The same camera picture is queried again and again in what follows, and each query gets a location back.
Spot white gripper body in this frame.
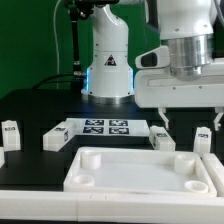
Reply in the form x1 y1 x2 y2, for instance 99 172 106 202
134 46 224 108

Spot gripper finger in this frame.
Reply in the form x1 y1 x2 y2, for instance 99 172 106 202
158 108 169 130
213 107 224 131

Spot white desk tabletop tray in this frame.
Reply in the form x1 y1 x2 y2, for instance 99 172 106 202
63 147 217 198

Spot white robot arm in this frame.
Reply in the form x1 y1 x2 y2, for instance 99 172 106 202
86 0 224 127

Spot white right fence bar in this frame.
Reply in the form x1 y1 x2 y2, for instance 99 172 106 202
202 154 224 198

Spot white fence bar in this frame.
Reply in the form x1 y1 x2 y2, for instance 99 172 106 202
0 191 224 224
202 154 224 198

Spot white marker sheet with tags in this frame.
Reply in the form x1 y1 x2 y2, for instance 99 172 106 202
68 118 149 137

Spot white left fence piece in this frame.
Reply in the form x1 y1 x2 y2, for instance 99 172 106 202
0 147 5 168

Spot white front fence bar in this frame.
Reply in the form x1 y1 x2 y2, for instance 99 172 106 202
0 191 224 224

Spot white cable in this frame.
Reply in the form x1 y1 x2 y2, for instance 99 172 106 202
53 0 64 90

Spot black cable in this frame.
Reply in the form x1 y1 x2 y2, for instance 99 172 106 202
31 73 84 90

